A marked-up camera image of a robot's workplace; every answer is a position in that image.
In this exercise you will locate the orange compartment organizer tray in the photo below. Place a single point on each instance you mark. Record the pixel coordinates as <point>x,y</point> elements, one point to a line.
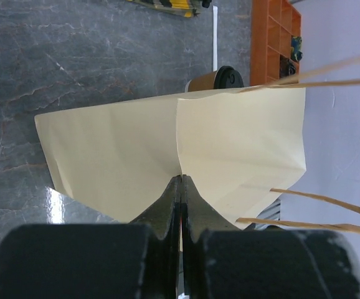
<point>274,23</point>

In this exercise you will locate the white wrapped straw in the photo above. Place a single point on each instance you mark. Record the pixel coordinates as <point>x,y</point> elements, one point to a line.
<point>214,38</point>

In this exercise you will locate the brown paper bag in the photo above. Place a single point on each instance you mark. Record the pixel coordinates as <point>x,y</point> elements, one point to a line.
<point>242,147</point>

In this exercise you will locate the dark brown rolled sock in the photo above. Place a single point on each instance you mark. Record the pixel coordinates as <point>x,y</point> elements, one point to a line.
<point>287,68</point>

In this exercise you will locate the black plastic cup lid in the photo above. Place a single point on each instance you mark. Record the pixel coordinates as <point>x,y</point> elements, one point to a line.
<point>228,77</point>

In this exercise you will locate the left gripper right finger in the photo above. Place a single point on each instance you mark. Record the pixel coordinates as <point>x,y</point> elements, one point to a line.
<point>222,261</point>

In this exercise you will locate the camouflage folded cloth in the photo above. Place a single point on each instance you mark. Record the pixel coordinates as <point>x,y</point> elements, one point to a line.
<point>184,8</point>

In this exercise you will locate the blue yellow rolled sock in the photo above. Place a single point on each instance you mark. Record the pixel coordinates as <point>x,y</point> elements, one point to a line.
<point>296,53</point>

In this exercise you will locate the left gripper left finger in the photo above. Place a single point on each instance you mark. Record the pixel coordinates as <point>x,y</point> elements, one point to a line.
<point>135,260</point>

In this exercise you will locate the brown paper coffee cup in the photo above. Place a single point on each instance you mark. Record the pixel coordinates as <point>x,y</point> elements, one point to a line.
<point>203,82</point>

